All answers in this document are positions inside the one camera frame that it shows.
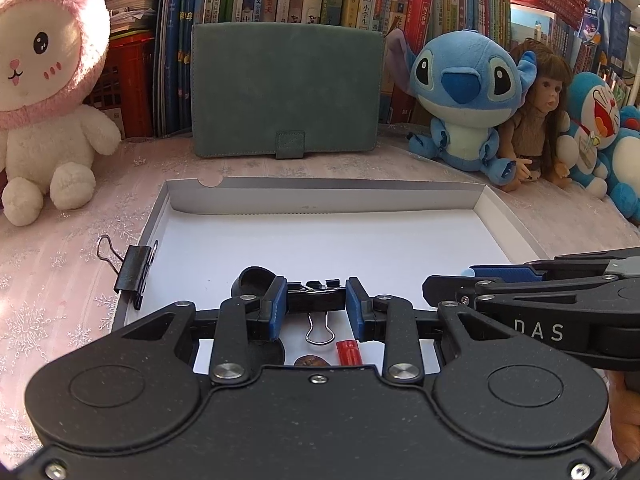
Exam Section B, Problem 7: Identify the blue alien plush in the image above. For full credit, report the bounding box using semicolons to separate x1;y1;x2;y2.
385;29;538;186

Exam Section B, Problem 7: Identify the pink and white bunny plush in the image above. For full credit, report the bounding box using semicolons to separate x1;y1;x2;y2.
0;0;123;228

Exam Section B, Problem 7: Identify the person's right hand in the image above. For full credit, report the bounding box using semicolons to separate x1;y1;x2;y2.
607;375;640;461

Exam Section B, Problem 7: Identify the pink snowflake tablecloth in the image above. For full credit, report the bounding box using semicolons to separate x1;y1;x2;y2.
0;135;640;480

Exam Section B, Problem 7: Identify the shallow white cardboard box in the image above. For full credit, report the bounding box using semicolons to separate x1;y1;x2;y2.
111;176;551;376

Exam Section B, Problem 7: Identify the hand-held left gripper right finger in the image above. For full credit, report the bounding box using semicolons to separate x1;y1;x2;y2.
345;276;506;386

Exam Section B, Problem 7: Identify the blue printed bag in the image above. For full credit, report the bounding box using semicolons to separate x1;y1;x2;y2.
572;0;631;76

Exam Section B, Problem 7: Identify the black round disc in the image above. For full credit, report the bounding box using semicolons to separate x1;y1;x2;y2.
230;266;281;306

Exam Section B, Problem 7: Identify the small red tube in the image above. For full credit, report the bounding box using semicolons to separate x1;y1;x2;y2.
336;340;362;367

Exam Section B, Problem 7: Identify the green tablet case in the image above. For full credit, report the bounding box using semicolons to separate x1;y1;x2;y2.
191;22;385;160

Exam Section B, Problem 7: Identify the red plastic crate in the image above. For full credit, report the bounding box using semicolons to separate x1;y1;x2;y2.
82;30;156;138

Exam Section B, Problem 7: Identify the blue robot cat plush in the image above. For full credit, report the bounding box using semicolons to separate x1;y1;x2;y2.
557;71;633;201

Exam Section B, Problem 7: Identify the light blue picture box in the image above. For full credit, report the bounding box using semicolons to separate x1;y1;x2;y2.
510;7;553;53

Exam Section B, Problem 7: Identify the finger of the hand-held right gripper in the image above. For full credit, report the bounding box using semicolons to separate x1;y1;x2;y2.
461;265;546;283
422;275;481;309

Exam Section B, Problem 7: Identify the brown-haired doll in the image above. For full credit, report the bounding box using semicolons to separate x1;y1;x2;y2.
497;40;573;193

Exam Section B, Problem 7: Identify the black binder clip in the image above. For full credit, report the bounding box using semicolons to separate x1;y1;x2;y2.
286;277;348;346
96;235;159;311

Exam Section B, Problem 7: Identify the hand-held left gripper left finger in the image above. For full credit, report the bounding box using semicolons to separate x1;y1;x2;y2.
120;276;288;386

